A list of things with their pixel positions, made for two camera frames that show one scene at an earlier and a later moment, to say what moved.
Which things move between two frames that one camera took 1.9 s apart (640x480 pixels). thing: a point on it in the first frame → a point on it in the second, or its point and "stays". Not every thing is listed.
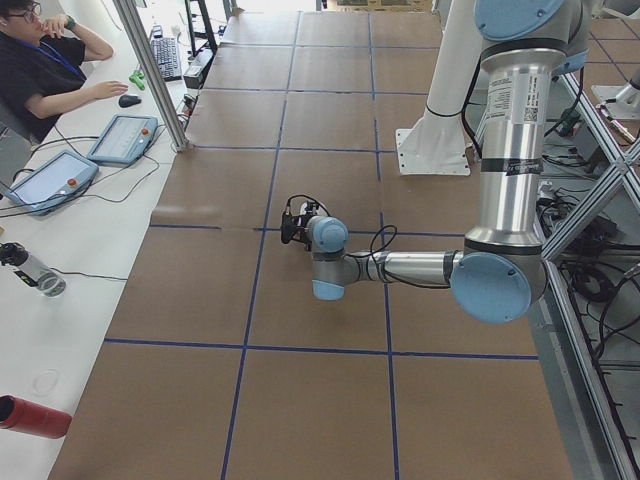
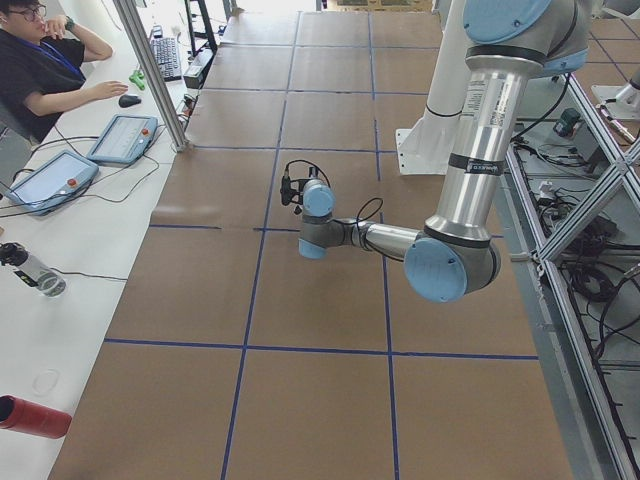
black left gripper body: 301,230 → 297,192
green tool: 137,79 stays
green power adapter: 568,119 stays
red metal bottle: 24,416 stays
